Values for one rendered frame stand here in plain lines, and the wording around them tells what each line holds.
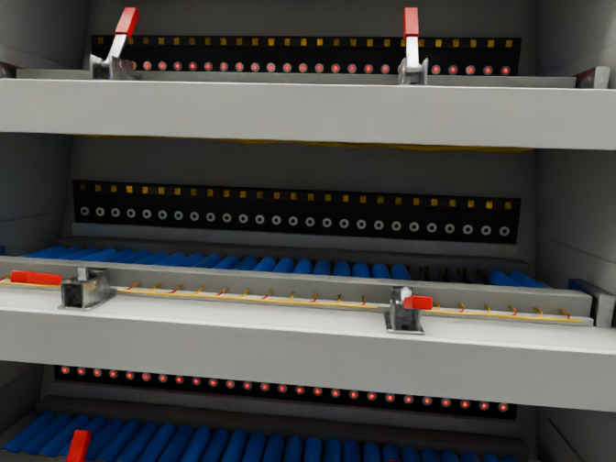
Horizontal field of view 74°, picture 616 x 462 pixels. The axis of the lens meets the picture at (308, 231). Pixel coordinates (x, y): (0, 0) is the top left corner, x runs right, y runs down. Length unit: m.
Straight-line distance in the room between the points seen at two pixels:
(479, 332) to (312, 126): 0.21
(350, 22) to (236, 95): 0.29
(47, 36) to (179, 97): 0.30
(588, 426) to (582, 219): 0.19
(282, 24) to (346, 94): 0.29
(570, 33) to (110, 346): 0.55
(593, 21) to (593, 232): 0.21
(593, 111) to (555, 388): 0.21
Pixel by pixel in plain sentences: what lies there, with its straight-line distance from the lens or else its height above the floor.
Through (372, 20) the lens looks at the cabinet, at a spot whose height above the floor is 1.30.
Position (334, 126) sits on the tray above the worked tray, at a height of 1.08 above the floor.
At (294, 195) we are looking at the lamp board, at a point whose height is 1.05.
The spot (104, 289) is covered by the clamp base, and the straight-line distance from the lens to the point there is 0.41.
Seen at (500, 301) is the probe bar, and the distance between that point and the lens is 0.39.
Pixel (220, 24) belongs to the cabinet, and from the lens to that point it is 0.64.
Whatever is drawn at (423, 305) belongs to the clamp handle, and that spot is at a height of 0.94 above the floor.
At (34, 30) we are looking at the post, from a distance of 0.63.
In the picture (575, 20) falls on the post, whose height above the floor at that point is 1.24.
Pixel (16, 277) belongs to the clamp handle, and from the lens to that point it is 0.34.
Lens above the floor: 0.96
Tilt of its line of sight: 6 degrees up
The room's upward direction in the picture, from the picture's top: 3 degrees clockwise
